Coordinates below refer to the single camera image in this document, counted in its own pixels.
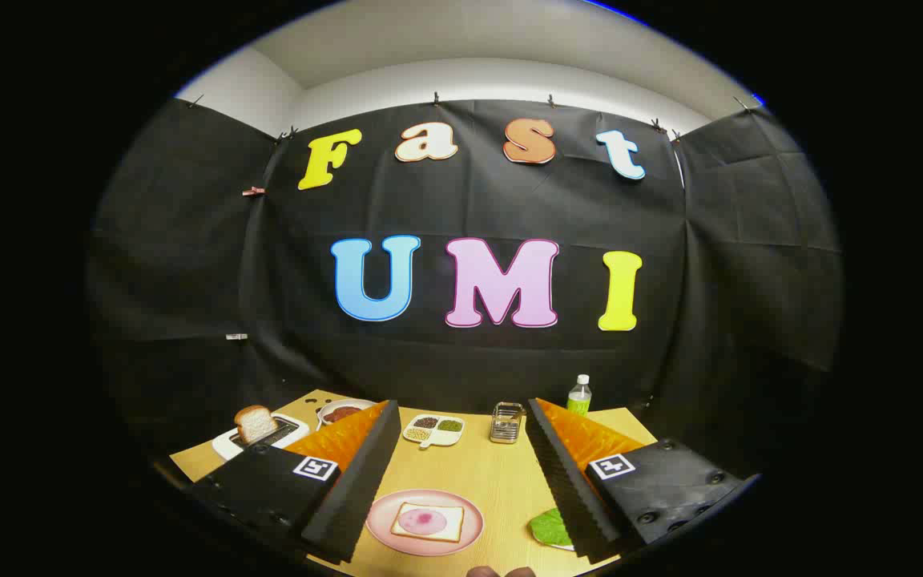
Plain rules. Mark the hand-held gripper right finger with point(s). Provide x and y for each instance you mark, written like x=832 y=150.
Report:
x=570 y=489

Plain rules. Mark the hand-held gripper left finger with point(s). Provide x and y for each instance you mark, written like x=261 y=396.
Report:
x=357 y=489

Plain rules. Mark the green lettuce leaf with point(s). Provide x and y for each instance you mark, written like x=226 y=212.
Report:
x=550 y=527

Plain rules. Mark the thick bread slice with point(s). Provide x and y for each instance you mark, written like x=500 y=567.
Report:
x=255 y=423

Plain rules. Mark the pink round plate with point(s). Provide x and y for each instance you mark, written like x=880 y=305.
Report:
x=381 y=529

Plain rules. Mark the red-brown meat slice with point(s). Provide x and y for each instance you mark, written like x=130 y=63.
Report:
x=341 y=413

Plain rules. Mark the bread slice with pink topping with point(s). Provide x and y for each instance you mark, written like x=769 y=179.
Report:
x=429 y=521

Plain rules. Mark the yellow beans pile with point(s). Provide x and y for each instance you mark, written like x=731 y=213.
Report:
x=417 y=433

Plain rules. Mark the grey oval plate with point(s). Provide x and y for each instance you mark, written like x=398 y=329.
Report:
x=329 y=407

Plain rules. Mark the white divided dish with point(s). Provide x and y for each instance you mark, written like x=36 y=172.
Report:
x=433 y=438

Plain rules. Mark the green label plastic bottle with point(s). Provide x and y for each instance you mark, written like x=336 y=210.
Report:
x=579 y=397

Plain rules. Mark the dark red beans pile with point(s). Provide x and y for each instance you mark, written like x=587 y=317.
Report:
x=427 y=421

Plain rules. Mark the green beans pile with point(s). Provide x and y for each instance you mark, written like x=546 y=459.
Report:
x=450 y=425

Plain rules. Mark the white toaster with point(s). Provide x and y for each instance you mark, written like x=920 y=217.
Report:
x=225 y=445

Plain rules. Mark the black backdrop cloth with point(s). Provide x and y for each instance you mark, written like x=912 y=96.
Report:
x=509 y=200

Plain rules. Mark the red clip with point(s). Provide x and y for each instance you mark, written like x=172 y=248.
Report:
x=253 y=191

